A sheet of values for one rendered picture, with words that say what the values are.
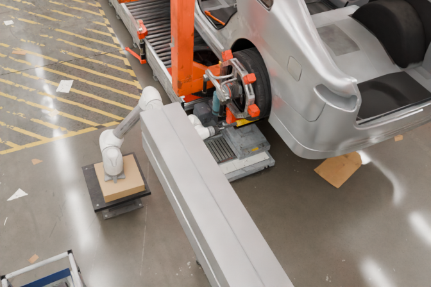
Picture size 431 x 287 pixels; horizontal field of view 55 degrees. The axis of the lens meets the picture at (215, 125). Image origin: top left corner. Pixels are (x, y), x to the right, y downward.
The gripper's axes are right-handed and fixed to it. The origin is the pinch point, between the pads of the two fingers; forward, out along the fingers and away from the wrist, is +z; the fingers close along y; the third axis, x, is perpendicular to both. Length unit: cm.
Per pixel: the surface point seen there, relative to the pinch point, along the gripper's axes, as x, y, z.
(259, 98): 17.8, 29.1, 17.9
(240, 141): -22.1, -35.9, 18.4
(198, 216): 15, 292, -131
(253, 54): 56, 21, 27
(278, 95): 17, 50, 24
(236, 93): 27.3, 24.8, -0.1
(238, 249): 9, 297, -128
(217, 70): 54, -48, 18
